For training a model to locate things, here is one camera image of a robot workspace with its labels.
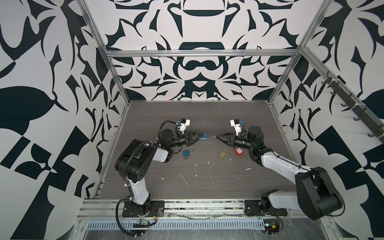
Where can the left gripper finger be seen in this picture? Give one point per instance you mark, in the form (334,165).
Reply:
(195,134)
(193,140)

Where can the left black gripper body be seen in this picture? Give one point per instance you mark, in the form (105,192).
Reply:
(183,140)

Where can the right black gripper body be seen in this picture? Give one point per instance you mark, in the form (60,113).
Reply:
(240,142)

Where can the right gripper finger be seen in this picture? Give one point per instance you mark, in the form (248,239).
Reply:
(226,135)
(226,140)

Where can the blue padlock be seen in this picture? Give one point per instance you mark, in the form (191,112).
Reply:
(187,153)
(204,137)

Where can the red padlock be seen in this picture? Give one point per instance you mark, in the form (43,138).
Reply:
(239,151)

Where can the brass padlock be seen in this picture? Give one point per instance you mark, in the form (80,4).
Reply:
(221,153)

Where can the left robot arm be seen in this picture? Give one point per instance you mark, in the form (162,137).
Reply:
(133,164)

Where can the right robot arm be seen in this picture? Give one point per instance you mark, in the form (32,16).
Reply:
(315,194)

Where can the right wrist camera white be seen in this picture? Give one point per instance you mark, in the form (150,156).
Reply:
(237,125)

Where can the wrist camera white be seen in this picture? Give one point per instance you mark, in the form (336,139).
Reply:
(182,126)
(237,125)

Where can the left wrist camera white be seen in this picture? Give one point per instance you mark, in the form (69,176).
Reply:
(182,126)

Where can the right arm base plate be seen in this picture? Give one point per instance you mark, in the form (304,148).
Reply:
(262,208)

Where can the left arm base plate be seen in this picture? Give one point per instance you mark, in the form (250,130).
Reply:
(148,209)

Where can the white slotted cable duct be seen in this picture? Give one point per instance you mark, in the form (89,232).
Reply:
(183,224)

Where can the grey wall hook rail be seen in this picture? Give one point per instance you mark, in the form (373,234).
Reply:
(352,102)

